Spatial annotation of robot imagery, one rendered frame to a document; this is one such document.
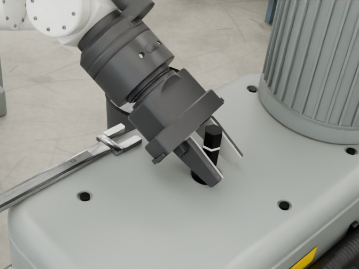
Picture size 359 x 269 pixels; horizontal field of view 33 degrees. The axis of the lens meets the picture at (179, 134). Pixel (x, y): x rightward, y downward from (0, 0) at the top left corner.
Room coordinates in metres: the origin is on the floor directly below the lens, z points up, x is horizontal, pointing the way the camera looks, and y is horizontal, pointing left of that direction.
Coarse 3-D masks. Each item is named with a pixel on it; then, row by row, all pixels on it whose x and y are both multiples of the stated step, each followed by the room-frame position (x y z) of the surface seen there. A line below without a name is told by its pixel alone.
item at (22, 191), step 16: (112, 128) 0.60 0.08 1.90; (96, 144) 0.57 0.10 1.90; (112, 144) 0.57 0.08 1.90; (128, 144) 0.57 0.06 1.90; (64, 160) 0.53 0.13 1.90; (80, 160) 0.53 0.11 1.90; (48, 176) 0.50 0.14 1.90; (64, 176) 0.51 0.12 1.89; (16, 192) 0.47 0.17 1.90; (32, 192) 0.47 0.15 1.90; (0, 208) 0.44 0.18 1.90
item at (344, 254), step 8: (352, 224) 0.58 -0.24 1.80; (352, 232) 0.57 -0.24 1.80; (344, 240) 0.55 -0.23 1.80; (352, 240) 0.55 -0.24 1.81; (336, 248) 0.54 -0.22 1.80; (344, 248) 0.54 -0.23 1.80; (352, 248) 0.54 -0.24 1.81; (328, 256) 0.52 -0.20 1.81; (336, 256) 0.52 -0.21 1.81; (344, 256) 0.52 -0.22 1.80; (352, 256) 0.53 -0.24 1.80; (312, 264) 0.51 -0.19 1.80; (320, 264) 0.50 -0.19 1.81; (328, 264) 0.50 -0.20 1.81; (336, 264) 0.51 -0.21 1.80; (344, 264) 0.51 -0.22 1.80; (352, 264) 0.52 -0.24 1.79
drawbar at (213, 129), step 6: (210, 126) 0.55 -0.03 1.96; (216, 126) 0.55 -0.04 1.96; (210, 132) 0.54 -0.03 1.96; (216, 132) 0.54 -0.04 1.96; (204, 138) 0.54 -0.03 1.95; (210, 138) 0.54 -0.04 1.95; (216, 138) 0.54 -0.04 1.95; (204, 144) 0.54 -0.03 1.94; (210, 144) 0.54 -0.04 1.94; (216, 144) 0.54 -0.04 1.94; (204, 150) 0.54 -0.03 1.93; (216, 150) 0.54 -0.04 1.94; (210, 156) 0.54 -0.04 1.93; (216, 156) 0.54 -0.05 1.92; (216, 162) 0.54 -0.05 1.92; (198, 180) 0.54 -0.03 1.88
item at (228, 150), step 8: (208, 120) 0.57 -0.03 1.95; (216, 120) 0.58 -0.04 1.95; (200, 128) 0.58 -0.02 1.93; (200, 136) 0.58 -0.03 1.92; (224, 136) 0.56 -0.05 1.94; (224, 144) 0.56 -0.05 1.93; (232, 144) 0.56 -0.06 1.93; (224, 152) 0.56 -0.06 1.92; (232, 152) 0.56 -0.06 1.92; (240, 152) 0.56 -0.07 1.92; (232, 160) 0.56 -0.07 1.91
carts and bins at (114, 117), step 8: (168, 72) 2.74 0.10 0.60; (176, 72) 2.72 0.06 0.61; (112, 104) 2.36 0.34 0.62; (128, 104) 2.53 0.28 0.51; (112, 112) 2.37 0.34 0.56; (120, 112) 2.33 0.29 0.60; (128, 112) 2.46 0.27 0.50; (112, 120) 2.38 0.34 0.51; (120, 120) 2.33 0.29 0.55; (128, 120) 2.31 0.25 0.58; (128, 128) 2.31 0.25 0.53
